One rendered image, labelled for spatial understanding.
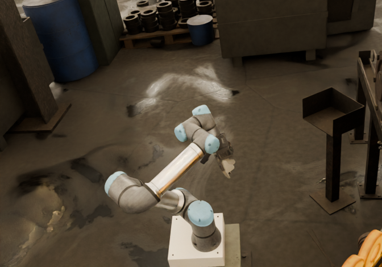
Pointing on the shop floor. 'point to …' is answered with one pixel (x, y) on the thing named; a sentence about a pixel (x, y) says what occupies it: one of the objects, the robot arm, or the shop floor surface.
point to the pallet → (169, 18)
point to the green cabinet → (96, 14)
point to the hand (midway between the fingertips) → (227, 174)
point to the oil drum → (62, 34)
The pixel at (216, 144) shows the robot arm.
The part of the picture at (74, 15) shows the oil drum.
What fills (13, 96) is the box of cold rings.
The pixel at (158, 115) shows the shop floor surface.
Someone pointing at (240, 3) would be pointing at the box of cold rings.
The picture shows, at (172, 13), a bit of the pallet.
